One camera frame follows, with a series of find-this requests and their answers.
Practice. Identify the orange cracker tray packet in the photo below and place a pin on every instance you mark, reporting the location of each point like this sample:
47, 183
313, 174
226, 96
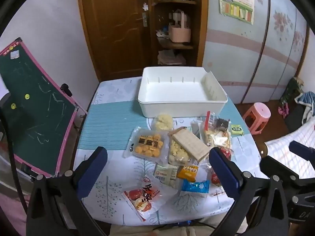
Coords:
147, 147

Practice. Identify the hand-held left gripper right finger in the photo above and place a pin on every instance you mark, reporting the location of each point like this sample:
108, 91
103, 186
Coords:
226, 174

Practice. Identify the printed tablecloth with teal band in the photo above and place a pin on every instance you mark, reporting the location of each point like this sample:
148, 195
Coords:
108, 127

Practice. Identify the pink toy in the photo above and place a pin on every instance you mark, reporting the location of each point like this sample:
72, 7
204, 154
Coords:
283, 110

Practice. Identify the small grey snack packet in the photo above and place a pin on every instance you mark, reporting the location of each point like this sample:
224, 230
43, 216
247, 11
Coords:
196, 127

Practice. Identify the wall poster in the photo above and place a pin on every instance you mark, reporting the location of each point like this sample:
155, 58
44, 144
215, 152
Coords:
236, 5

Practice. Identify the round puffed corn snack pack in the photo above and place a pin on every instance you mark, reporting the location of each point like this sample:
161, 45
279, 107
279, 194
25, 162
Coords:
162, 122

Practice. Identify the small dark brown snack packet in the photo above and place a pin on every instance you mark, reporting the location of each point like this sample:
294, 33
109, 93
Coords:
223, 122

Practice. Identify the blue white snack packet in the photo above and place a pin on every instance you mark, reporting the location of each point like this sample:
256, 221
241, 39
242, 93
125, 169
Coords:
195, 186

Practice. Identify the floral sliding door wardrobe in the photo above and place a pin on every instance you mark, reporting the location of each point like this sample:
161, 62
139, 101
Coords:
246, 54

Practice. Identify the small toy figures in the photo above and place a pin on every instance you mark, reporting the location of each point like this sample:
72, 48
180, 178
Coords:
162, 32

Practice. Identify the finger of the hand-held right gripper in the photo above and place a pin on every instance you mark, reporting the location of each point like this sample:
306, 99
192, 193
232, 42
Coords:
300, 148
273, 166

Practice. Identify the dark cloth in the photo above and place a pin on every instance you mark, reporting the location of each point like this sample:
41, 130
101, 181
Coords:
297, 118

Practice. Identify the wooden corner shelf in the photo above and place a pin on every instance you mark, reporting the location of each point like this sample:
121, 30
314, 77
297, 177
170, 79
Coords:
200, 17

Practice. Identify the clear bag of mixed snacks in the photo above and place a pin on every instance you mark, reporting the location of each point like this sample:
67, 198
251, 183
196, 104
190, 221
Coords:
214, 135

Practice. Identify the small red snack packet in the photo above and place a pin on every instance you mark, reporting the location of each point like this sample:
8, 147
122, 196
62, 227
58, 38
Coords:
214, 178
226, 153

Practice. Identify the round wooden bedpost knob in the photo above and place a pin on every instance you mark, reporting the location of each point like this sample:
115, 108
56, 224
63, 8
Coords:
264, 150

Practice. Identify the wooden door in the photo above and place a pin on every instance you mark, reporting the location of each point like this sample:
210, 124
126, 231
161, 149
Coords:
110, 29

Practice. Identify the clear popcorn snack bag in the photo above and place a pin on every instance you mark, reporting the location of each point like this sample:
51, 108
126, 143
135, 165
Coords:
177, 152

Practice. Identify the cream barcode snack packet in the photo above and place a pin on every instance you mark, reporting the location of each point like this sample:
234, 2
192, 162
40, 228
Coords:
165, 174

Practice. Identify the large white orange snack packet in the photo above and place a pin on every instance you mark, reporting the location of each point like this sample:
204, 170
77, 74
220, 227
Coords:
190, 143

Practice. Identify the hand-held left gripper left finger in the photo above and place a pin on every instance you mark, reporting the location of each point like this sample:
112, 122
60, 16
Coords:
93, 174

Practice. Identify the white blue chalkboard sticker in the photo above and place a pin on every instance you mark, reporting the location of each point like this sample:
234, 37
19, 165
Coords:
14, 54

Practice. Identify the green chalkboard with pink frame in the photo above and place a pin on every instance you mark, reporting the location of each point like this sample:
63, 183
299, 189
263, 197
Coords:
37, 108

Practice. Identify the white plastic storage box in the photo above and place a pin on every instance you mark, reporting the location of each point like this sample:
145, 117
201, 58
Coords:
177, 91

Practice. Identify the white door sticker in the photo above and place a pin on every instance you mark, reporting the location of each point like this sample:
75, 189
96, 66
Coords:
145, 6

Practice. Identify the red white snack packet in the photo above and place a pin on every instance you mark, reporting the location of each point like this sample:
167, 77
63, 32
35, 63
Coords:
145, 196

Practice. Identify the black clip on chalkboard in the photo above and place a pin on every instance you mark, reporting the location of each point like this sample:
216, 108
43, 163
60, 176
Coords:
66, 89

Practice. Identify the pink plastic stool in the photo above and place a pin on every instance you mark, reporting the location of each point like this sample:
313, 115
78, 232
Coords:
258, 110

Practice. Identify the pile of folded cloths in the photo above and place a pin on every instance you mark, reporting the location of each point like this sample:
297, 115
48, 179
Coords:
171, 57

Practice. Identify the dark printed bag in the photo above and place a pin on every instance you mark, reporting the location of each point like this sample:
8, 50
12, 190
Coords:
291, 89

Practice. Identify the small orange snack packet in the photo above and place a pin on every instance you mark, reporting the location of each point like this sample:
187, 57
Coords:
188, 172

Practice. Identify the small green snack packet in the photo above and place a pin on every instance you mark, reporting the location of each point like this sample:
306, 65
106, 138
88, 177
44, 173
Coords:
236, 129

